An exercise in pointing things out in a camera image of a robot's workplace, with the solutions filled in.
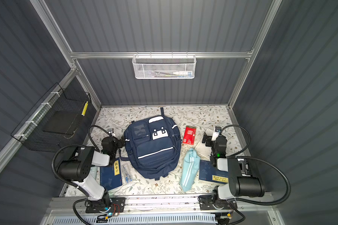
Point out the pens in white basket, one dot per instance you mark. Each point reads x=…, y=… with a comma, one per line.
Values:
x=182, y=74

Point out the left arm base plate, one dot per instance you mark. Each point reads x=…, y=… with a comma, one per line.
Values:
x=113, y=205

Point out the white wire mesh basket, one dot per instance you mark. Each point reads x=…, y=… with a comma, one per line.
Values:
x=144, y=65

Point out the navy blue student backpack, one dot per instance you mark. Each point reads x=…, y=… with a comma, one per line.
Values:
x=153, y=146

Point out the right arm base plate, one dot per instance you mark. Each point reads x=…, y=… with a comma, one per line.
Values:
x=212, y=203

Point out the light blue pencil pouch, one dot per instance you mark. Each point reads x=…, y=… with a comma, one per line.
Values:
x=191, y=165

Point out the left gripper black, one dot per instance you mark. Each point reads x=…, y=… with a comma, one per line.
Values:
x=120, y=143

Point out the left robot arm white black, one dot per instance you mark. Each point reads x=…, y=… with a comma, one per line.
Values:
x=71, y=164

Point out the red card pack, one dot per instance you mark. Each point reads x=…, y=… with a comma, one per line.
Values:
x=189, y=135

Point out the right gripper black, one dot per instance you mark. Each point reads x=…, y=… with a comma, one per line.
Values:
x=210, y=141

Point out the navy notebook yellow label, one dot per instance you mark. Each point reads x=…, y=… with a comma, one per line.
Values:
x=211, y=174
x=110, y=177

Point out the white notebook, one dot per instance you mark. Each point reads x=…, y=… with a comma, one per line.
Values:
x=203, y=150

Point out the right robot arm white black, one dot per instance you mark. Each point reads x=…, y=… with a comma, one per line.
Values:
x=241, y=176

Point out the clear plastic ruler set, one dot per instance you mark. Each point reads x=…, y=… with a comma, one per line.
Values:
x=126, y=174

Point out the light green calculator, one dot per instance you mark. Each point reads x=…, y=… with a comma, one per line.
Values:
x=95, y=172

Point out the aluminium front rail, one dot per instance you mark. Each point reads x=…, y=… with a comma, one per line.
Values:
x=141, y=204

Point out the black wire wall basket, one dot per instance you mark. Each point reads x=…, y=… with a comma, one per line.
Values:
x=59, y=121

